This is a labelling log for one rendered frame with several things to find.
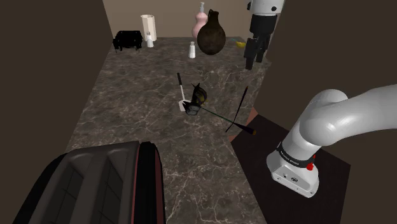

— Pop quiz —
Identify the tall white container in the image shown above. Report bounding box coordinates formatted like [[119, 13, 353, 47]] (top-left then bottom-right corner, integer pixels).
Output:
[[140, 14, 158, 42]]

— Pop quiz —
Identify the thin green stick with dark tip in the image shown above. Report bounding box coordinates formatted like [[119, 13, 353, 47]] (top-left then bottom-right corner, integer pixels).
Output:
[[200, 106, 258, 136]]

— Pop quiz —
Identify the dark brown vase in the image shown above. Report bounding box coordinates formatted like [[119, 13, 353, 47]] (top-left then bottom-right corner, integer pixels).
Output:
[[197, 8, 227, 56]]

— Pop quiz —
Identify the pink soap dispenser bottle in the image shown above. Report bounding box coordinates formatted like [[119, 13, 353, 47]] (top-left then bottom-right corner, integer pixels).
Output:
[[191, 1, 209, 40]]

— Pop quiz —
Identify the dark robot stand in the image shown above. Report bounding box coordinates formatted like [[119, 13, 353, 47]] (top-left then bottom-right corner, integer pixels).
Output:
[[230, 106, 352, 224]]

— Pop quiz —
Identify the black toaster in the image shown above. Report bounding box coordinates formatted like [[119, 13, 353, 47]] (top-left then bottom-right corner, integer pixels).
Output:
[[112, 30, 144, 53]]

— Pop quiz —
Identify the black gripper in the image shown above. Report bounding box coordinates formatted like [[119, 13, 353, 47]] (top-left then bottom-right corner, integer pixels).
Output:
[[243, 13, 278, 71]]

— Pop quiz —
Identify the thin black stick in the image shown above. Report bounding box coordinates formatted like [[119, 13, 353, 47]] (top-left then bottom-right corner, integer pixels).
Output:
[[225, 85, 249, 134]]

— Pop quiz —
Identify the dark yellow and grey figure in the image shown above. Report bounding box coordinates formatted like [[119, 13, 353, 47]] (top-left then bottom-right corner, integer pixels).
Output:
[[181, 82, 208, 117]]

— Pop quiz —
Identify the large dark grey appliance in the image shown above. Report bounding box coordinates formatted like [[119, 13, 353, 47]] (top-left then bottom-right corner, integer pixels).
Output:
[[11, 141, 167, 224]]

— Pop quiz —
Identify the white spatula with black handle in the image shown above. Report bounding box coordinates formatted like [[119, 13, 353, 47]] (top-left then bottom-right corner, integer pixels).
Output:
[[176, 72, 189, 112]]

